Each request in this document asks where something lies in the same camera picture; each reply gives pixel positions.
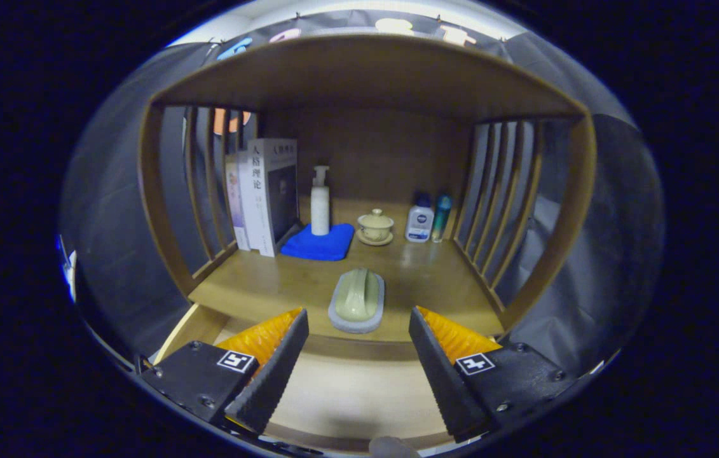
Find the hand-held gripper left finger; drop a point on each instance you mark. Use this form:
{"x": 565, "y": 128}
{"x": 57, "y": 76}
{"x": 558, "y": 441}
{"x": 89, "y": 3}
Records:
{"x": 273, "y": 375}

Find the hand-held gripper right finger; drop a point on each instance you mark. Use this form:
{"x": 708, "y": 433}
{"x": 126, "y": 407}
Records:
{"x": 442, "y": 375}

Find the wooden drawer with black knob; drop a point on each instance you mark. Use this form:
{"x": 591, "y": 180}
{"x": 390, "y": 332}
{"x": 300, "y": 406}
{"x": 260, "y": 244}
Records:
{"x": 346, "y": 394}

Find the green scrub brush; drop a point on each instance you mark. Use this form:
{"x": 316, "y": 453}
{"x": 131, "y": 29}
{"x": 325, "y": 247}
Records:
{"x": 357, "y": 296}

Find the wooden countertop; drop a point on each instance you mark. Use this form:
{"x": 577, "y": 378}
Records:
{"x": 283, "y": 286}

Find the wooden cabinet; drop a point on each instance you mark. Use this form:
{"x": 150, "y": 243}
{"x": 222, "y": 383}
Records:
{"x": 372, "y": 70}

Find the blue folded cloth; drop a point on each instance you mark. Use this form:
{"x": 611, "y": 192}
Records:
{"x": 318, "y": 245}

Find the white bottle with blue cap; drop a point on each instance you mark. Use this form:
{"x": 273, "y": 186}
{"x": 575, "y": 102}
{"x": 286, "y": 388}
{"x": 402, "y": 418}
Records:
{"x": 419, "y": 222}

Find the teal bottle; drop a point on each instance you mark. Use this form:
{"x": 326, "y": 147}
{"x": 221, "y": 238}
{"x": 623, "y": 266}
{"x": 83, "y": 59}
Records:
{"x": 442, "y": 216}

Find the beige lidded teacup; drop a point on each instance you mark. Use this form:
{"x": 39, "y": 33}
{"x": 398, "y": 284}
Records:
{"x": 375, "y": 226}

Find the white pump bottle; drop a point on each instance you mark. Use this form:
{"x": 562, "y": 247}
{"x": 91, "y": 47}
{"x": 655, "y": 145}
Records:
{"x": 320, "y": 213}

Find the thin pale purple book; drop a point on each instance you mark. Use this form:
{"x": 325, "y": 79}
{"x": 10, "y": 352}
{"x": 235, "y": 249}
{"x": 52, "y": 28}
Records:
{"x": 236, "y": 203}

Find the thick white book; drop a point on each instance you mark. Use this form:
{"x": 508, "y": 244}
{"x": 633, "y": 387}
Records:
{"x": 260, "y": 197}

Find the black backdrop cloth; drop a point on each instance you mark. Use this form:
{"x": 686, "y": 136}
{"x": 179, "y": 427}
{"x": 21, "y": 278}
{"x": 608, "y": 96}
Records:
{"x": 111, "y": 242}

